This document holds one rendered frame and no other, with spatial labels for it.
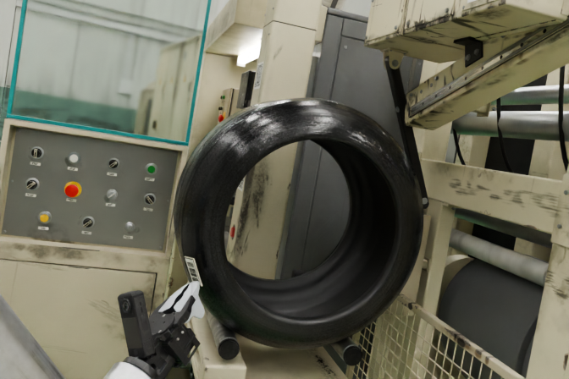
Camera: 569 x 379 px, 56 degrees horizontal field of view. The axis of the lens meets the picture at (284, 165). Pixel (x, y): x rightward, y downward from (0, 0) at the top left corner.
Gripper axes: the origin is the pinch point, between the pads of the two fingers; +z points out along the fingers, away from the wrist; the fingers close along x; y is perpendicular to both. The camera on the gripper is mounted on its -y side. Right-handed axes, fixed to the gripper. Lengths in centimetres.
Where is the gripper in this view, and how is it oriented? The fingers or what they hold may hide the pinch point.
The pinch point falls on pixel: (191, 283)
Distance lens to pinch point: 109.8
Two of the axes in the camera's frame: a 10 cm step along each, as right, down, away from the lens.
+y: 4.5, 8.1, 3.8
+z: 3.9, -5.6, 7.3
